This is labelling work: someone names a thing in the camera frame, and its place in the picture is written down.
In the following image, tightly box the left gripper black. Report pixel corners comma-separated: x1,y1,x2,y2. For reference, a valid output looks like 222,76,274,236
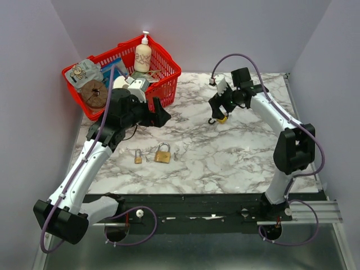
121,94,171,129

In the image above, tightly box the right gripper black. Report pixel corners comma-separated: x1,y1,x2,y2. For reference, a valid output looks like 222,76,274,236
208,83,240,120

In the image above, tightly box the yellow padlock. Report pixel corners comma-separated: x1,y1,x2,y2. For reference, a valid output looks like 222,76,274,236
208,116,228,125

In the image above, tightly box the large brass padlock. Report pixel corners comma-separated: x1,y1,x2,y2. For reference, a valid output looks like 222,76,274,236
154,142,171,164

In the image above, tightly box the small brass padlock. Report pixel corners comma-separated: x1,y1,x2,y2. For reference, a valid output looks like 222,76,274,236
134,149,142,164

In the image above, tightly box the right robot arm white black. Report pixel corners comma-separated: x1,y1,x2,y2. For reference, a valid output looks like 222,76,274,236
209,67,315,221

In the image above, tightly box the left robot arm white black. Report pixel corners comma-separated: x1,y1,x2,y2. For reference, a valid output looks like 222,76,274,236
33,88,171,244

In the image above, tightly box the green patterned packet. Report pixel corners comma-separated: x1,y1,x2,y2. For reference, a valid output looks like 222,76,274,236
131,70,160,84

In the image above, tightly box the white toilet paper roll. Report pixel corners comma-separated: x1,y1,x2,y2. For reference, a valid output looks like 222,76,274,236
112,76,129,89

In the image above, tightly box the red plastic basket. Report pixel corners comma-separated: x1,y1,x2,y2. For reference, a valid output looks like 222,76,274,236
61,34,182,122

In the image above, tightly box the blue plastic package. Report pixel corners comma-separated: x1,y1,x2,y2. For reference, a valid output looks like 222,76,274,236
101,57,129,83

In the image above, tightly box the cream lotion pump bottle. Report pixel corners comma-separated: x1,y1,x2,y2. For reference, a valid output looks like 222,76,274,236
134,31,152,73

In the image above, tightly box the brown tape roll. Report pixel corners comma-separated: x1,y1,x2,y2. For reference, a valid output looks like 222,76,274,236
80,79,108,110

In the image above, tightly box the grey cartoon pouch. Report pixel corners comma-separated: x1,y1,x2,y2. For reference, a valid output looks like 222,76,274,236
65,59,104,89

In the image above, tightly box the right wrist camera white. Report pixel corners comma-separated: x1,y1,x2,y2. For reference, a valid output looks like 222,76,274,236
209,74,228,98

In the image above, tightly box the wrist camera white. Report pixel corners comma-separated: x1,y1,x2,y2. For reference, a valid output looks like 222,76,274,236
127,78,150,103
209,74,228,98

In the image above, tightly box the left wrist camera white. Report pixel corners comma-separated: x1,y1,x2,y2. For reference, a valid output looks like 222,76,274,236
127,78,150,103

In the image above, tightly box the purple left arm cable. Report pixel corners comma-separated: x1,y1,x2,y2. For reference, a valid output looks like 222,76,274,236
39,65,158,253

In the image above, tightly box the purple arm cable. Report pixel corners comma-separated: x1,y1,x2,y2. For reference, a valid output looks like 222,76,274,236
210,52,326,247
39,65,158,253

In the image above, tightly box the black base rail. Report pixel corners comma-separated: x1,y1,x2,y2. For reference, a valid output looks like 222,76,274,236
81,192,293,234

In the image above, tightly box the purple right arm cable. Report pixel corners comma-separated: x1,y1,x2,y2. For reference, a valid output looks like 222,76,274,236
210,52,326,247

